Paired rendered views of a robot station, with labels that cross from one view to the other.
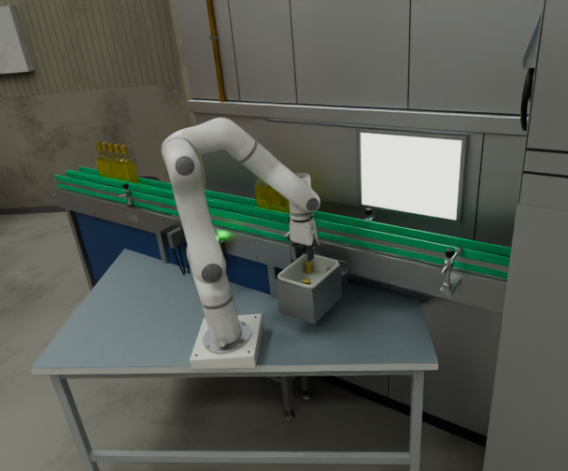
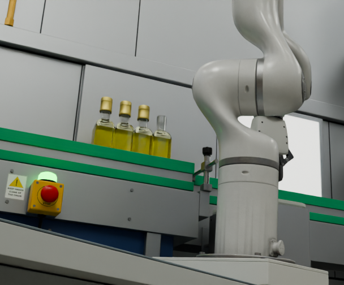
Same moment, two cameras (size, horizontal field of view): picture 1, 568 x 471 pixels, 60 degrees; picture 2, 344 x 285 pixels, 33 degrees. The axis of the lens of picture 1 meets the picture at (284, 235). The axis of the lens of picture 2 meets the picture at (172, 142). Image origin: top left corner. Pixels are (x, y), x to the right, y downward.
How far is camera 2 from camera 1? 219 cm
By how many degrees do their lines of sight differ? 73
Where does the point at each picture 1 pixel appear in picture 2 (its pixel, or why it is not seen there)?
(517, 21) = (339, 43)
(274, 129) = (101, 77)
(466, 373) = not seen: outside the picture
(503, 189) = not seen: outside the picture
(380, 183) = not seen: hidden behind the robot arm
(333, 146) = (188, 110)
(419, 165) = not seen: hidden behind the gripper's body
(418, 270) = (339, 234)
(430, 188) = (295, 168)
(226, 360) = (305, 272)
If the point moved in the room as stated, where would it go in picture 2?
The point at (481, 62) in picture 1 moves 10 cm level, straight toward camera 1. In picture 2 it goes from (320, 64) to (341, 55)
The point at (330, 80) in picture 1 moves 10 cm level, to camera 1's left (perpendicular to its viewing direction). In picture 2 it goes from (183, 44) to (168, 30)
